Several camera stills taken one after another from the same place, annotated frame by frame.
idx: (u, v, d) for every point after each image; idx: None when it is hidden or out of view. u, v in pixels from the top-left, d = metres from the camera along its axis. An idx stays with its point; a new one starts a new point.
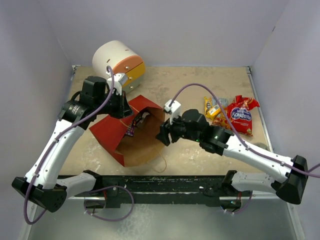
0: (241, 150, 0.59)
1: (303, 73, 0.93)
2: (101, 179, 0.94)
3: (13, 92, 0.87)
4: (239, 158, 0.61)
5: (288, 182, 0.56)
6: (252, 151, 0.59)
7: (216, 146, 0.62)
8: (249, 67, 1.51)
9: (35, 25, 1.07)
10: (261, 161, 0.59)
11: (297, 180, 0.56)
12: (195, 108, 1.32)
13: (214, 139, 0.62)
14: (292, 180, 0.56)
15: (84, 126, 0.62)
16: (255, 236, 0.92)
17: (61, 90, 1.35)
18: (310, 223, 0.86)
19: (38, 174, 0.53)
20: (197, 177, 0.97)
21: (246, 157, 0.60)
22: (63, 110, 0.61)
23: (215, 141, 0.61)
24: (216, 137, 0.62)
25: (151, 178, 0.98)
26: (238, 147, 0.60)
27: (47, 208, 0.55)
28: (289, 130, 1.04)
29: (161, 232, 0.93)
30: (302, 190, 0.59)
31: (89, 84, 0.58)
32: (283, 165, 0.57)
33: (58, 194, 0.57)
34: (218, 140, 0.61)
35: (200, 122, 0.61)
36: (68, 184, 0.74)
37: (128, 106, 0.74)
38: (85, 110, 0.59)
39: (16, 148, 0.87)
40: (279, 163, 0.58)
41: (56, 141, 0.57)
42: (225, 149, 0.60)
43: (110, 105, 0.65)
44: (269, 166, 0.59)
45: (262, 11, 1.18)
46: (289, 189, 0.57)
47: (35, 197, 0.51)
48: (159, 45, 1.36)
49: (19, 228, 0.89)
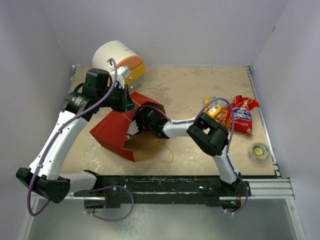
0: (170, 125, 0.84)
1: (302, 73, 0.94)
2: (101, 179, 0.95)
3: (13, 92, 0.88)
4: (177, 132, 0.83)
5: (189, 130, 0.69)
6: (173, 123, 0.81)
7: (161, 133, 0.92)
8: (249, 67, 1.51)
9: (35, 25, 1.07)
10: (177, 126, 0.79)
11: (196, 128, 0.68)
12: (195, 108, 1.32)
13: (159, 127, 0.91)
14: (191, 128, 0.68)
15: (87, 118, 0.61)
16: (255, 236, 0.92)
17: (61, 90, 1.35)
18: (310, 224, 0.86)
19: (42, 164, 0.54)
20: (197, 177, 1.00)
21: (172, 129, 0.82)
22: (66, 101, 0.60)
23: (157, 126, 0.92)
24: (160, 124, 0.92)
25: (151, 179, 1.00)
26: (168, 124, 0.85)
27: (52, 199, 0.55)
28: (289, 130, 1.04)
29: (161, 232, 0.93)
30: (211, 137, 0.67)
31: (92, 75, 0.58)
32: (187, 122, 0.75)
33: (61, 185, 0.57)
34: (161, 127, 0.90)
35: (150, 116, 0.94)
36: (72, 178, 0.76)
37: (131, 101, 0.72)
38: (88, 101, 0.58)
39: (16, 147, 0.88)
40: (185, 122, 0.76)
41: (60, 132, 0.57)
42: (163, 130, 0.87)
43: (112, 98, 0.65)
44: (181, 127, 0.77)
45: (262, 11, 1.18)
46: (195, 138, 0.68)
47: (39, 188, 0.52)
48: (159, 45, 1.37)
49: (18, 228, 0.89)
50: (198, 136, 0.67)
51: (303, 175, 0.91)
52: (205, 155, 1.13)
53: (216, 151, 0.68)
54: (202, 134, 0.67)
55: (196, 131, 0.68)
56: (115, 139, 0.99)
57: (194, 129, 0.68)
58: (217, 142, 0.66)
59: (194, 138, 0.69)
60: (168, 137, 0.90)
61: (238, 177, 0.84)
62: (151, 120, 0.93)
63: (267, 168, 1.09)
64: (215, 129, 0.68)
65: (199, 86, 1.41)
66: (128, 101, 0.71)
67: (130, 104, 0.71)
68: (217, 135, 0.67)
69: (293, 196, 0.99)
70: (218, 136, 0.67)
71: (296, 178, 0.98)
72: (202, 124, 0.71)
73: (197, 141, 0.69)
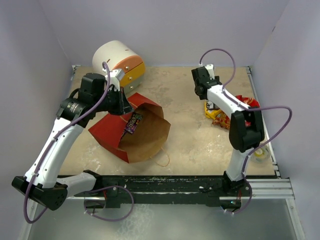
0: (218, 91, 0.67)
1: (302, 73, 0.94)
2: (101, 179, 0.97)
3: (13, 92, 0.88)
4: (216, 102, 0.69)
5: (234, 115, 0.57)
6: (224, 94, 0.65)
7: (204, 89, 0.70)
8: (249, 67, 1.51)
9: (34, 24, 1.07)
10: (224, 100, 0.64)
11: (241, 118, 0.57)
12: (195, 108, 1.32)
13: (206, 83, 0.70)
14: (238, 115, 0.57)
15: (84, 124, 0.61)
16: (255, 236, 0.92)
17: (61, 90, 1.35)
18: (309, 223, 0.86)
19: (38, 173, 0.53)
20: (196, 177, 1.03)
21: (216, 96, 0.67)
22: (62, 108, 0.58)
23: (204, 82, 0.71)
24: (208, 82, 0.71)
25: (151, 178, 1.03)
26: (215, 90, 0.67)
27: (48, 206, 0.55)
28: (289, 129, 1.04)
29: (161, 232, 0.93)
30: (247, 134, 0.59)
31: (88, 81, 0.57)
32: (239, 105, 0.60)
33: (58, 192, 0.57)
34: (208, 85, 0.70)
35: (199, 70, 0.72)
36: (69, 183, 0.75)
37: (128, 102, 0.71)
38: (84, 107, 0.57)
39: (16, 147, 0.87)
40: (236, 103, 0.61)
41: (55, 140, 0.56)
42: (208, 90, 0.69)
43: (109, 101, 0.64)
44: (228, 105, 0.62)
45: (261, 12, 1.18)
46: (233, 123, 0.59)
47: (35, 196, 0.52)
48: (159, 45, 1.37)
49: (19, 228, 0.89)
50: (239, 127, 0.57)
51: (303, 175, 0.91)
52: (205, 155, 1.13)
53: (242, 146, 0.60)
54: (243, 127, 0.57)
55: (241, 122, 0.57)
56: (112, 139, 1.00)
57: (241, 118, 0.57)
58: (249, 141, 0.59)
59: (231, 121, 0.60)
60: (208, 98, 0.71)
61: (238, 183, 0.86)
62: (197, 76, 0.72)
63: (266, 168, 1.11)
64: (255, 130, 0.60)
65: None
66: (126, 104, 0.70)
67: (127, 106, 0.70)
68: (254, 136, 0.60)
69: (293, 196, 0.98)
70: (253, 136, 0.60)
71: (296, 178, 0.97)
72: (247, 117, 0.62)
73: (232, 123, 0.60)
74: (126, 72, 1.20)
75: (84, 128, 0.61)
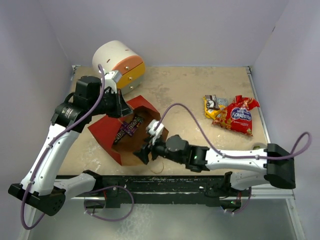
0: (220, 159, 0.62)
1: (302, 73, 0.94)
2: (101, 179, 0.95)
3: (13, 91, 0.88)
4: (224, 166, 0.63)
5: (268, 172, 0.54)
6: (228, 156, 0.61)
7: (199, 166, 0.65)
8: (249, 67, 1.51)
9: (34, 24, 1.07)
10: (237, 162, 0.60)
11: (274, 167, 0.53)
12: (195, 108, 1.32)
13: (196, 159, 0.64)
14: (271, 169, 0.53)
15: (80, 129, 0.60)
16: (255, 236, 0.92)
17: (61, 90, 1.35)
18: (309, 222, 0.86)
19: (34, 180, 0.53)
20: (197, 177, 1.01)
21: (223, 164, 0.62)
22: (56, 113, 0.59)
23: (197, 161, 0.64)
24: (196, 156, 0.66)
25: (151, 178, 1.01)
26: (216, 159, 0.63)
27: (46, 212, 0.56)
28: (289, 129, 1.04)
29: (161, 232, 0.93)
30: (288, 173, 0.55)
31: (82, 85, 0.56)
32: (258, 157, 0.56)
33: (55, 198, 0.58)
34: (198, 159, 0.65)
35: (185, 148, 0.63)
36: (67, 187, 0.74)
37: (126, 105, 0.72)
38: (79, 112, 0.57)
39: (15, 147, 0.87)
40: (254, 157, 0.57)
41: (50, 147, 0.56)
42: (207, 165, 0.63)
43: (106, 105, 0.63)
44: (248, 164, 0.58)
45: (261, 12, 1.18)
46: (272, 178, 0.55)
47: (32, 203, 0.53)
48: (159, 45, 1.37)
49: (19, 228, 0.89)
50: (280, 175, 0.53)
51: (303, 174, 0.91)
52: None
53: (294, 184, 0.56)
54: (281, 172, 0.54)
55: (277, 171, 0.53)
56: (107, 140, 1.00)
57: (276, 169, 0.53)
58: (292, 175, 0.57)
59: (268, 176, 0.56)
60: (211, 168, 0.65)
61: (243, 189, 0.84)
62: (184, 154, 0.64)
63: None
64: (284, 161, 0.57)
65: (199, 86, 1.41)
66: (123, 106, 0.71)
67: (125, 108, 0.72)
68: (289, 167, 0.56)
69: (293, 196, 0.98)
70: (290, 167, 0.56)
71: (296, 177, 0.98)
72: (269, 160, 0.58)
73: (270, 178, 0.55)
74: (126, 72, 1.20)
75: (81, 132, 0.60)
